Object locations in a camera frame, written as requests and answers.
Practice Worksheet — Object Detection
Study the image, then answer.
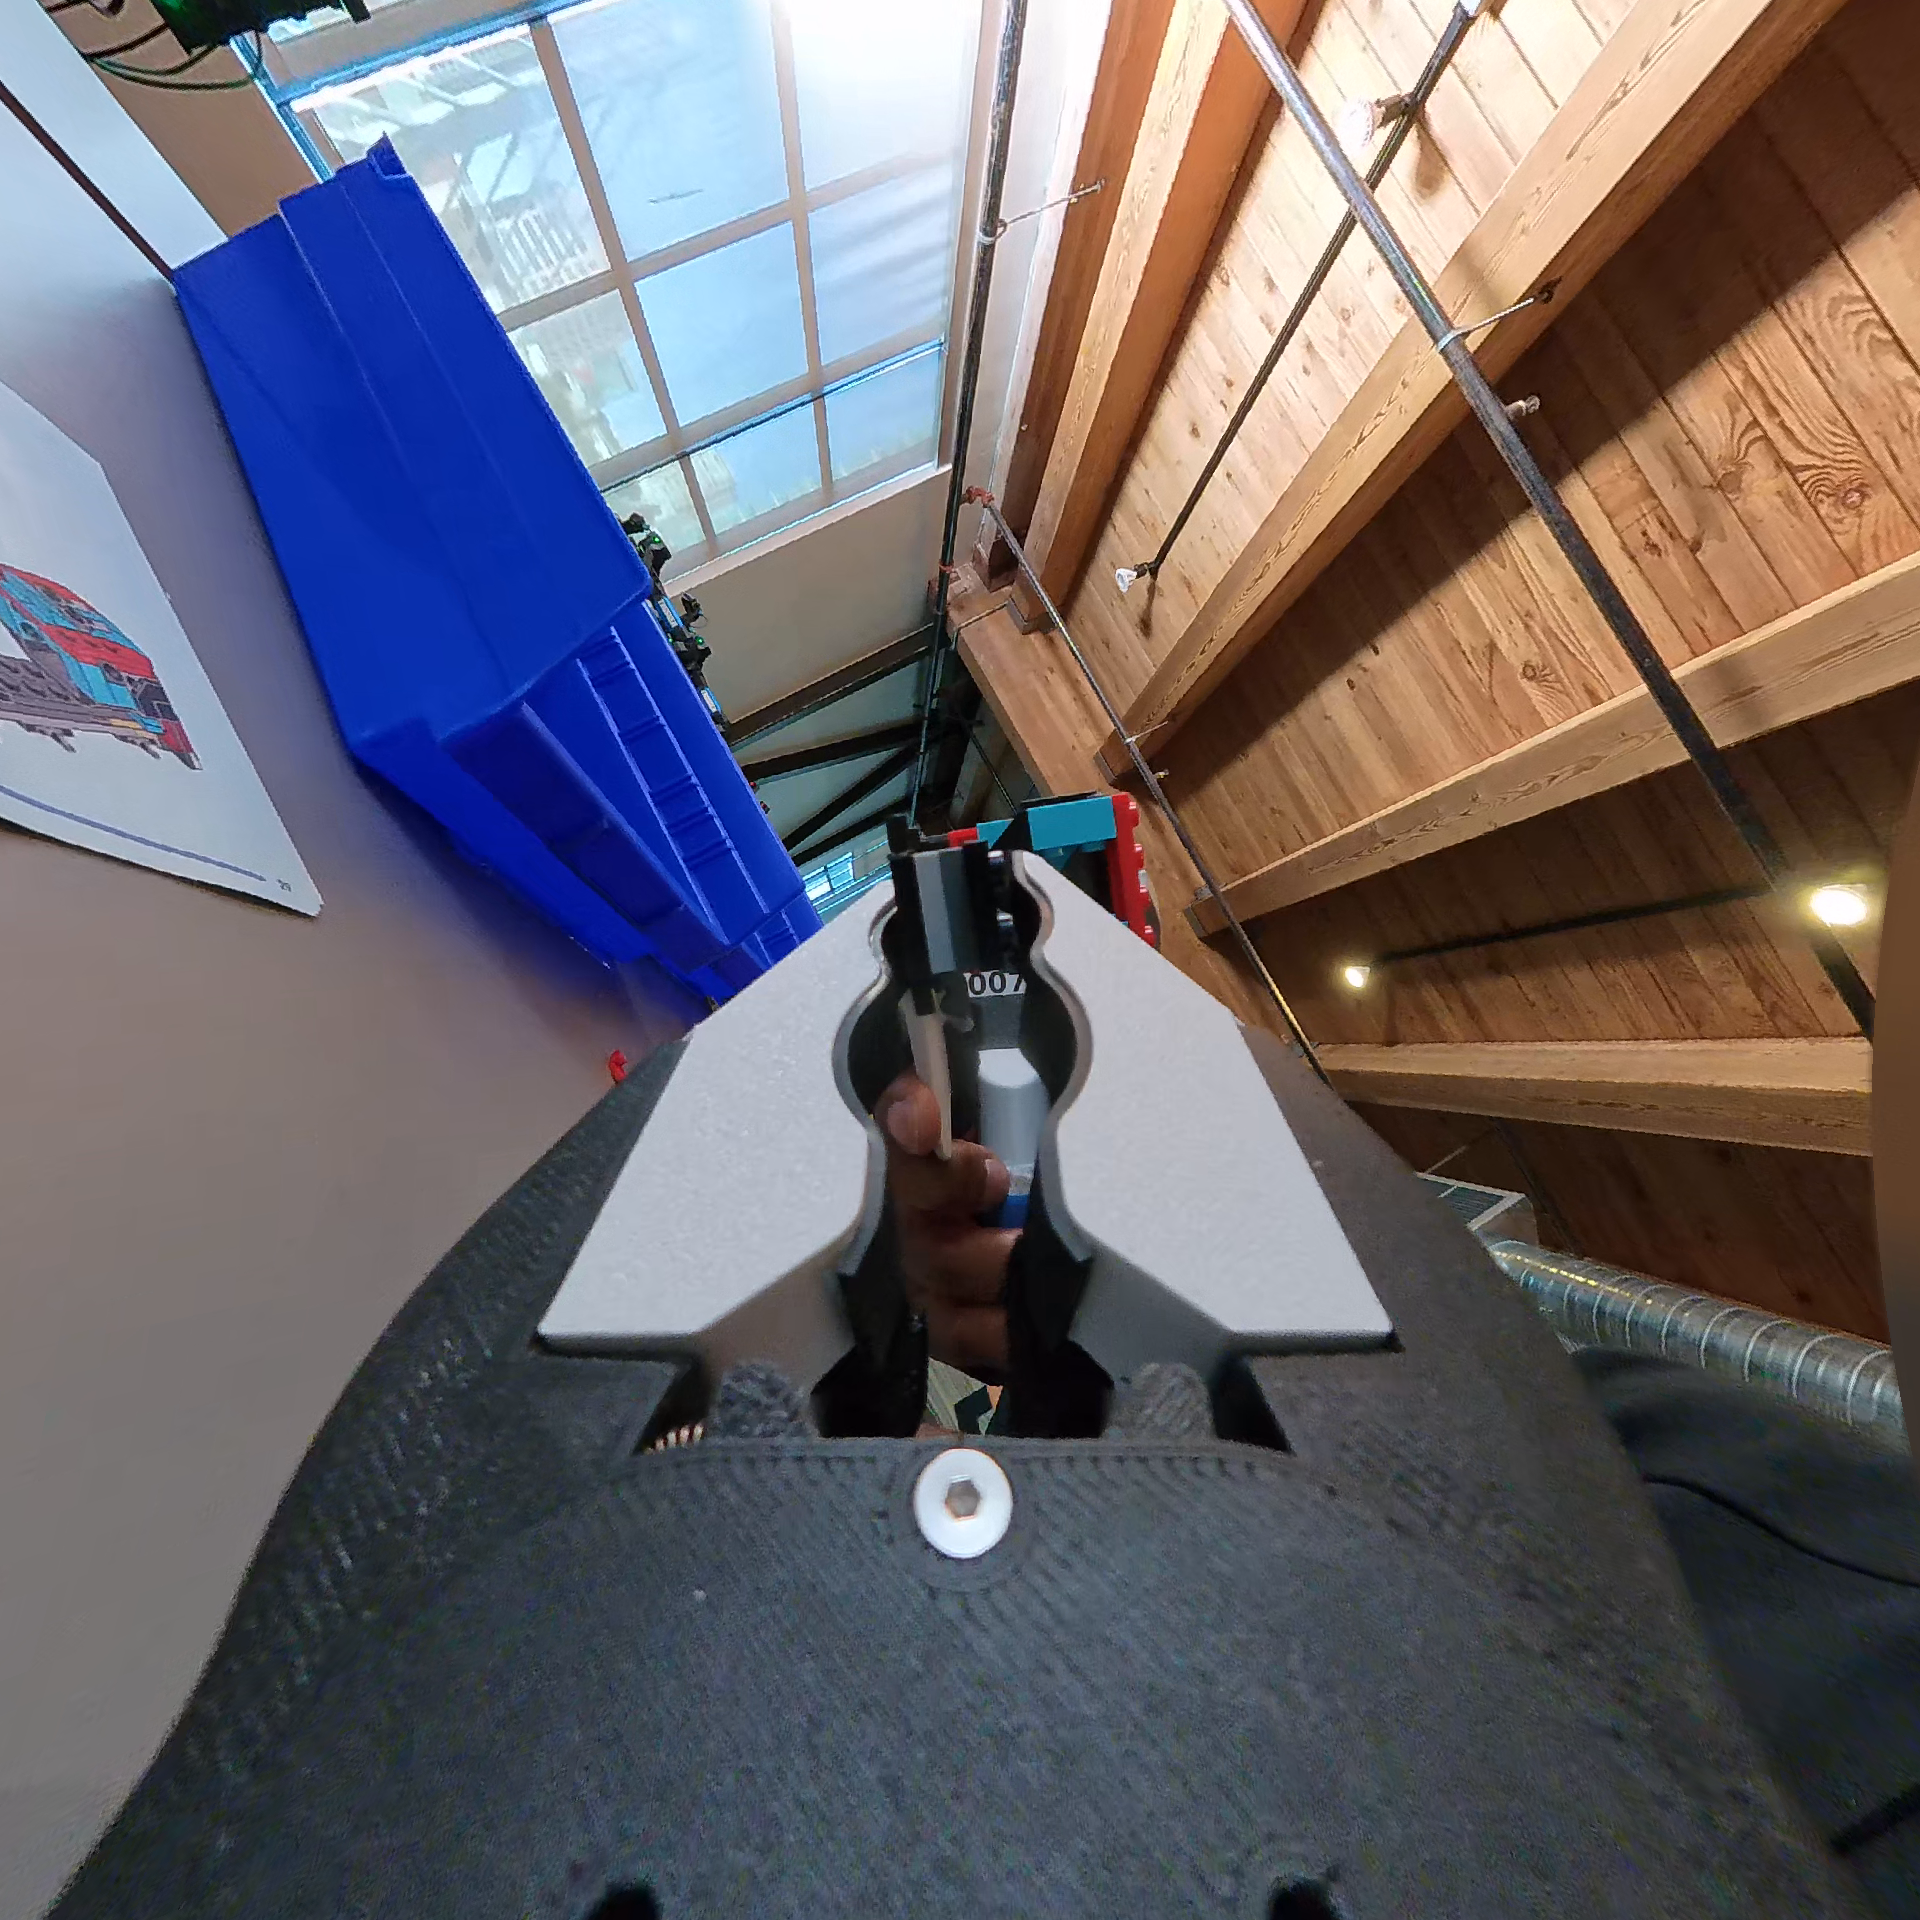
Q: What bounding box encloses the thin metal sprinkler pipe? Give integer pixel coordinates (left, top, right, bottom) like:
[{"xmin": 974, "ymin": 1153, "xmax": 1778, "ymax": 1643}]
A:
[{"xmin": 942, "ymin": 486, "xmax": 1332, "ymax": 1080}]

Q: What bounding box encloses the red teal grey brick model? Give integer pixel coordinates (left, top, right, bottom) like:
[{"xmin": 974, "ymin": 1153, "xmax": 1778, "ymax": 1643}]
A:
[{"xmin": 884, "ymin": 789, "xmax": 1164, "ymax": 992}]

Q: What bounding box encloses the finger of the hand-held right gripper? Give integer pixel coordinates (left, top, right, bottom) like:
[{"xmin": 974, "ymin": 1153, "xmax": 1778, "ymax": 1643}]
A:
[{"xmin": 899, "ymin": 998, "xmax": 959, "ymax": 1162}]

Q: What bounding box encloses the large paned window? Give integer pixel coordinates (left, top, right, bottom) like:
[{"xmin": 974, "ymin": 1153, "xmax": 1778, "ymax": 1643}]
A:
[{"xmin": 245, "ymin": 0, "xmax": 987, "ymax": 563}]

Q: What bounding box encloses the grey desk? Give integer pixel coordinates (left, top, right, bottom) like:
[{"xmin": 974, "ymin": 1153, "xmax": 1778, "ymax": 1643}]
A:
[{"xmin": 0, "ymin": 44, "xmax": 842, "ymax": 1920}]

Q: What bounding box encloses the black equipment with green lights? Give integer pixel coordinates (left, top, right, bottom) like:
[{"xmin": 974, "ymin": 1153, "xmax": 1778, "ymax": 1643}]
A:
[{"xmin": 618, "ymin": 509, "xmax": 773, "ymax": 811}]

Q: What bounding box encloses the silver spiral air duct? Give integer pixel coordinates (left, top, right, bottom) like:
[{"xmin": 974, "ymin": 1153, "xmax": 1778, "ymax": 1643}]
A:
[{"xmin": 1484, "ymin": 1236, "xmax": 1910, "ymax": 1452}]

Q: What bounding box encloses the blue plastic bin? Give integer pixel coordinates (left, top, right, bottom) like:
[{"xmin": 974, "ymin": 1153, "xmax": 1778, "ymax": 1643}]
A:
[{"xmin": 168, "ymin": 133, "xmax": 823, "ymax": 1008}]

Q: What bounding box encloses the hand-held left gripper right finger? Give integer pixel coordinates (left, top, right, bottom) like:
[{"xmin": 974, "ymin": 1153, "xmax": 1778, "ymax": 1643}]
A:
[{"xmin": 1001, "ymin": 850, "xmax": 1403, "ymax": 1440}]

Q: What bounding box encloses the black rod with white spotlights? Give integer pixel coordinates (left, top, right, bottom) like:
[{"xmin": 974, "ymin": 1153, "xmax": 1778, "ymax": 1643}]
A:
[{"xmin": 1110, "ymin": 0, "xmax": 1506, "ymax": 597}]

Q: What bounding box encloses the black ceiling pipe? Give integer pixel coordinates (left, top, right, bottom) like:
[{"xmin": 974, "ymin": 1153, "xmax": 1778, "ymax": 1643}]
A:
[{"xmin": 911, "ymin": 0, "xmax": 1032, "ymax": 804}]

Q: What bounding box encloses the duct vent grille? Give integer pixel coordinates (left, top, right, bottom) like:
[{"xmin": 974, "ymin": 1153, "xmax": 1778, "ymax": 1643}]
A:
[{"xmin": 1414, "ymin": 1170, "xmax": 1530, "ymax": 1243}]

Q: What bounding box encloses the thick metal sprinkler pipe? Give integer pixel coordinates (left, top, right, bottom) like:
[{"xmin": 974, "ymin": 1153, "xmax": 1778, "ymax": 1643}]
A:
[{"xmin": 1221, "ymin": 0, "xmax": 1878, "ymax": 1037}]

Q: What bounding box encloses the person's right hand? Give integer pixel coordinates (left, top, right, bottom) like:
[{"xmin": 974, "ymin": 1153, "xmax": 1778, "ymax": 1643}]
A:
[{"xmin": 873, "ymin": 1071, "xmax": 1026, "ymax": 1382}]

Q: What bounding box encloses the person's dark jacket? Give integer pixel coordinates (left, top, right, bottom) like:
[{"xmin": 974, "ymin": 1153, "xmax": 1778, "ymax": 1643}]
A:
[{"xmin": 1573, "ymin": 1346, "xmax": 1920, "ymax": 1920}]

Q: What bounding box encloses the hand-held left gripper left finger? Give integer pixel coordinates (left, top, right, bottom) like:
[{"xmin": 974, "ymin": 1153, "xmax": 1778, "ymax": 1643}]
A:
[{"xmin": 535, "ymin": 884, "xmax": 926, "ymax": 1438}]

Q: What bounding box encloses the white instruction booklet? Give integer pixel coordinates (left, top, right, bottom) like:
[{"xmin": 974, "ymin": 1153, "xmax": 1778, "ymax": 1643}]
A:
[{"xmin": 0, "ymin": 382, "xmax": 325, "ymax": 919}]

